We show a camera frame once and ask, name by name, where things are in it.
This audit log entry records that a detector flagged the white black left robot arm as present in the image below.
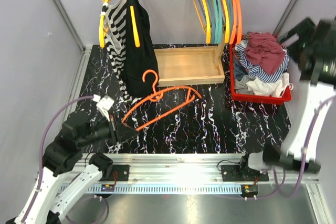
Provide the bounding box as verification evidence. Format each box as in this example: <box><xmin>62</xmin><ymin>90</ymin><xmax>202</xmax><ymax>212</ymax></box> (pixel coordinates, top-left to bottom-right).
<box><xmin>7</xmin><ymin>111</ymin><xmax>138</xmax><ymax>223</ymax></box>

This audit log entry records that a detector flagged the orange hanger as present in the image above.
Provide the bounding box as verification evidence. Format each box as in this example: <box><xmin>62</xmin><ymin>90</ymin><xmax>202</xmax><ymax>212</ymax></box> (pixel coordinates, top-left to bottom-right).
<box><xmin>122</xmin><ymin>69</ymin><xmax>202</xmax><ymax>132</ymax></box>

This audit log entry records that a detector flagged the blue white striped tank top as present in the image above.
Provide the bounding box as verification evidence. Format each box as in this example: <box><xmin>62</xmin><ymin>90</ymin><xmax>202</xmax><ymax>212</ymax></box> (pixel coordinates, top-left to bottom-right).
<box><xmin>234</xmin><ymin>40</ymin><xmax>290</xmax><ymax>82</ymax></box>

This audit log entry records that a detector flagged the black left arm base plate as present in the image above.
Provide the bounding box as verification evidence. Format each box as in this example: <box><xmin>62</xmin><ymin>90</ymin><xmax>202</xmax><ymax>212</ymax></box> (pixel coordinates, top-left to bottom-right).
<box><xmin>104</xmin><ymin>164</ymin><xmax>130</xmax><ymax>182</ymax></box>

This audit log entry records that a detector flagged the wooden clothes rack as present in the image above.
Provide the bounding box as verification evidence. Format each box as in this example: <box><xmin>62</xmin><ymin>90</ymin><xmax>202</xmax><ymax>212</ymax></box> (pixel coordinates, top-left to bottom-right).
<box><xmin>109</xmin><ymin>0</ymin><xmax>229</xmax><ymax>88</ymax></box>

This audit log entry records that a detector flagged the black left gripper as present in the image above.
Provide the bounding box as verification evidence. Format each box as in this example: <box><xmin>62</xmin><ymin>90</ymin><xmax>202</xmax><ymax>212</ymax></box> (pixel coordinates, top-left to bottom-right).
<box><xmin>78</xmin><ymin>111</ymin><xmax>140</xmax><ymax>148</ymax></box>

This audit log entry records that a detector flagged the maroon tank top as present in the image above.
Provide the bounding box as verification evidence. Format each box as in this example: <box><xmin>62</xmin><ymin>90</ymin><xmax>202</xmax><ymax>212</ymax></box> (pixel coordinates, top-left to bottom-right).
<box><xmin>245</xmin><ymin>32</ymin><xmax>285</xmax><ymax>75</ymax></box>

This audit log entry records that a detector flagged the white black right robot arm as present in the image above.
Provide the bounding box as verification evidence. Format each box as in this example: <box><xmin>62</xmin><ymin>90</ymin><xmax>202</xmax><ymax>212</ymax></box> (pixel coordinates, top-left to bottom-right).
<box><xmin>238</xmin><ymin>17</ymin><xmax>335</xmax><ymax>180</ymax></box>

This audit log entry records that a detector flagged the black white striped tank top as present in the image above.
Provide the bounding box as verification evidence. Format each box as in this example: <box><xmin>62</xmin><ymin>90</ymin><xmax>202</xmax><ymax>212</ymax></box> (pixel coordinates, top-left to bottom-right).
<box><xmin>105</xmin><ymin>0</ymin><xmax>140</xmax><ymax>104</ymax></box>

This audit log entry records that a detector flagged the aluminium rail frame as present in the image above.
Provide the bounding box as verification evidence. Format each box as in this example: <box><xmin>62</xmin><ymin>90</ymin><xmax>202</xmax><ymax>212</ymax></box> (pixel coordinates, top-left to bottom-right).
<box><xmin>35</xmin><ymin>45</ymin><xmax>320</xmax><ymax>183</ymax></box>

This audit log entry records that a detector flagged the white slotted cable duct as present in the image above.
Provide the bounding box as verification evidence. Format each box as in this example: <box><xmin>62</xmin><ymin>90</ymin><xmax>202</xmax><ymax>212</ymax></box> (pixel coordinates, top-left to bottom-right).
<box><xmin>59</xmin><ymin>183</ymin><xmax>244</xmax><ymax>195</ymax></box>

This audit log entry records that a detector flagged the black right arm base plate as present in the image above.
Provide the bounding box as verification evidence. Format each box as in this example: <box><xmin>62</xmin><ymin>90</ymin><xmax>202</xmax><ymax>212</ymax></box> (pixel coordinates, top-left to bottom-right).
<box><xmin>220</xmin><ymin>164</ymin><xmax>269</xmax><ymax>182</ymax></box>

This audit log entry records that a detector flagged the red plastic bin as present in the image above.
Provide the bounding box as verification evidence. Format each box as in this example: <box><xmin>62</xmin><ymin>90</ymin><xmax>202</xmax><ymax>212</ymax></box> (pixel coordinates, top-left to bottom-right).
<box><xmin>229</xmin><ymin>33</ymin><xmax>293</xmax><ymax>105</ymax></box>

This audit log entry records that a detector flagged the pile of clothes in bin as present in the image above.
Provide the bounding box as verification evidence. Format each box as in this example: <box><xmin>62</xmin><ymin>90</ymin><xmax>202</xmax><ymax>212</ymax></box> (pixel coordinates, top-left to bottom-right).
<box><xmin>232</xmin><ymin>32</ymin><xmax>293</xmax><ymax>98</ymax></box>

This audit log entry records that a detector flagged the yellow hanger under striped top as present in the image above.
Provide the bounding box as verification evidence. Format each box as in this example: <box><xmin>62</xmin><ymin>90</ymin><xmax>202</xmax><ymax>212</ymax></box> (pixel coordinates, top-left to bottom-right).
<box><xmin>98</xmin><ymin>0</ymin><xmax>126</xmax><ymax>48</ymax></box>

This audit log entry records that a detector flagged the bundle of empty hangers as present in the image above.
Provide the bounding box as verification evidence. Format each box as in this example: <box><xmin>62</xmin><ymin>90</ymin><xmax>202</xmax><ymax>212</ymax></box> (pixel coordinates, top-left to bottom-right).
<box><xmin>203</xmin><ymin>0</ymin><xmax>243</xmax><ymax>45</ymax></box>

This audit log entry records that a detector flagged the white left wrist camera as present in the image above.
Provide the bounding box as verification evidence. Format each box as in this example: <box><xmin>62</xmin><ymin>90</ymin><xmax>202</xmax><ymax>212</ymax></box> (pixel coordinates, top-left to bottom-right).
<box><xmin>93</xmin><ymin>94</ymin><xmax>114</xmax><ymax>121</ymax></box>

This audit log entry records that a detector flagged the yellow hanger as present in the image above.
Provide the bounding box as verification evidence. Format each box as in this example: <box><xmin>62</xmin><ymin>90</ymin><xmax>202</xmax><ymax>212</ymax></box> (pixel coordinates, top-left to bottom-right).
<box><xmin>192</xmin><ymin>0</ymin><xmax>211</xmax><ymax>44</ymax></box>
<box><xmin>130</xmin><ymin>5</ymin><xmax>140</xmax><ymax>48</ymax></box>
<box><xmin>98</xmin><ymin>0</ymin><xmax>126</xmax><ymax>48</ymax></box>

